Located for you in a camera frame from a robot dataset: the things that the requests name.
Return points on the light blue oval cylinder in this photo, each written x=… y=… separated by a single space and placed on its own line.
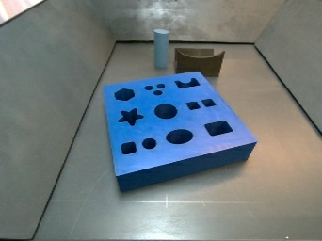
x=161 y=43

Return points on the blue foam shape board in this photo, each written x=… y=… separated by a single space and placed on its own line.
x=172 y=128

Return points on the dark olive arch block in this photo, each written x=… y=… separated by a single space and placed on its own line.
x=198 y=60

